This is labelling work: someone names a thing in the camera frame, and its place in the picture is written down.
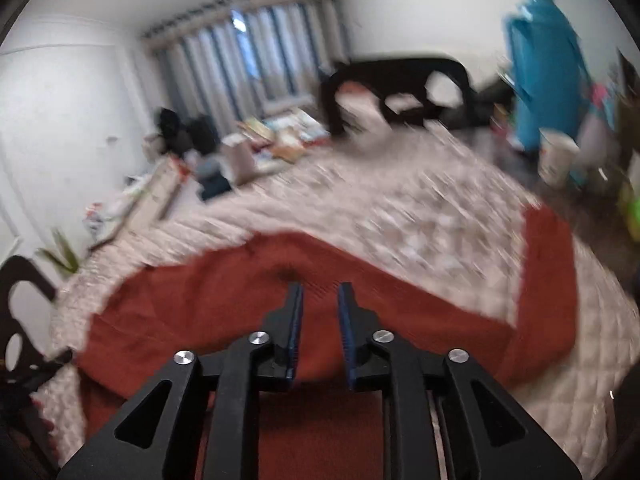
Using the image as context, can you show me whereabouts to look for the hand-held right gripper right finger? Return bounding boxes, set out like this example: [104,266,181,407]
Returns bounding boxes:
[337,282,583,480]

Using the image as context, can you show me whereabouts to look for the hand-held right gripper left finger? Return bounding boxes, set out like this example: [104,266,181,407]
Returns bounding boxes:
[57,282,306,480]

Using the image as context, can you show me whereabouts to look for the red knitted sweater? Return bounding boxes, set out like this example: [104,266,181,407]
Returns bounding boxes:
[75,205,581,480]

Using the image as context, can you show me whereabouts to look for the beige quilted floral cover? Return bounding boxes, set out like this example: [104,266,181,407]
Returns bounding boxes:
[30,125,631,480]

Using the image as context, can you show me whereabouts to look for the dark blue box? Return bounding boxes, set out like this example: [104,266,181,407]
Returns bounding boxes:
[196,157,234,202]

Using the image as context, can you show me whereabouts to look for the pale pink box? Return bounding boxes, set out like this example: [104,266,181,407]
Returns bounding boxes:
[221,135,260,187]

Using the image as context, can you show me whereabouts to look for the black bag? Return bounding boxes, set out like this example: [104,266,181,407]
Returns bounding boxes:
[157,107,222,157]

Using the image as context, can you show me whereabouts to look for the green plant leaves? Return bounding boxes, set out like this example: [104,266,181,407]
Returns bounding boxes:
[37,227,83,276]

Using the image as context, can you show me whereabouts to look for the black plastic chair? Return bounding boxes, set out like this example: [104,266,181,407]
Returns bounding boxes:
[320,55,476,137]

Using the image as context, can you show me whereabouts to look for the black chair with cutouts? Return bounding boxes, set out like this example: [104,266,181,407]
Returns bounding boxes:
[0,255,76,480]

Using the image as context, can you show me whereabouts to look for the white paper cup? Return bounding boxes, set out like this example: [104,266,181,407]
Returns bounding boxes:
[537,129,581,188]

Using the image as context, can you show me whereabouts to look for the blue and white striped curtains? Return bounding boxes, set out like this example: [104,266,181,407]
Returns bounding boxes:
[142,0,351,113]

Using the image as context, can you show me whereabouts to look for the white panelled door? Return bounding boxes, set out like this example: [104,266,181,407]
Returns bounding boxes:
[0,20,166,261]

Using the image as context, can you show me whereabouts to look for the teal hanging garment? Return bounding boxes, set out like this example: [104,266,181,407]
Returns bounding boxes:
[502,0,592,181]

